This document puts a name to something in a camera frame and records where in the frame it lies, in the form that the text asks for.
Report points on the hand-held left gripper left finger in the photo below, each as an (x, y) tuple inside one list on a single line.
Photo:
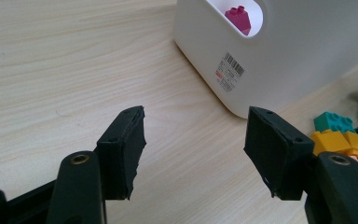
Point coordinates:
[(121, 155)]

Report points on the teal toy brick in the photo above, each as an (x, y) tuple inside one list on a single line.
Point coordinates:
[(332, 122)]

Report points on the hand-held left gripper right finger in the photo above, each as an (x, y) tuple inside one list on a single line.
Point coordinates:
[(276, 155)]

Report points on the white plastic bin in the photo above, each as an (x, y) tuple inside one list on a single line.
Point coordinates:
[(307, 46)]

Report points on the magenta toy brick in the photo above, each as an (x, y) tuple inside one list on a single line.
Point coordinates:
[(239, 20)]

